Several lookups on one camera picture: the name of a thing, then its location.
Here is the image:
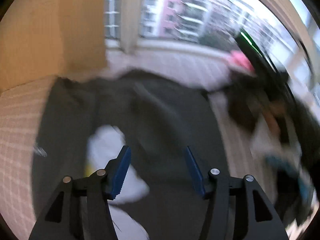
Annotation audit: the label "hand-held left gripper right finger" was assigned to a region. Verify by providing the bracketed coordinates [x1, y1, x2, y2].
[184, 145, 290, 240]

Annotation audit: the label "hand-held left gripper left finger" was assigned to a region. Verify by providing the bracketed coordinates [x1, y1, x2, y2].
[29, 145, 132, 240]

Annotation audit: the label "grey flower print t-shirt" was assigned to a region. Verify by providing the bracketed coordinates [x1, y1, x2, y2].
[31, 69, 233, 240]

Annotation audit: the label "person's right forearm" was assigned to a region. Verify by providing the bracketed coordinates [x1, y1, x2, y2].
[270, 80, 320, 150]

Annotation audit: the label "pink garment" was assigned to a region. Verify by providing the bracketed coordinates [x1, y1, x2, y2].
[229, 50, 255, 72]

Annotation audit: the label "dark brown garment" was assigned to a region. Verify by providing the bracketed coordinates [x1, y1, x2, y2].
[225, 70, 273, 133]

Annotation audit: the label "apartment buildings outside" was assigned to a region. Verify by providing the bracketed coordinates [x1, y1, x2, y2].
[105, 0, 298, 50]

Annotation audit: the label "teal cloth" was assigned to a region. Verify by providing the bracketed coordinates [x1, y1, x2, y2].
[265, 155, 313, 200]

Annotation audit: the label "plaid bed sheet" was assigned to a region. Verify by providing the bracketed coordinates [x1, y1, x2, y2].
[0, 50, 278, 240]

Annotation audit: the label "light plywood board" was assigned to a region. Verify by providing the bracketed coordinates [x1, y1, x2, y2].
[0, 0, 110, 93]

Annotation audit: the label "cream window frame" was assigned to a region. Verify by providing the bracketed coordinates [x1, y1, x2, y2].
[105, 0, 320, 85]

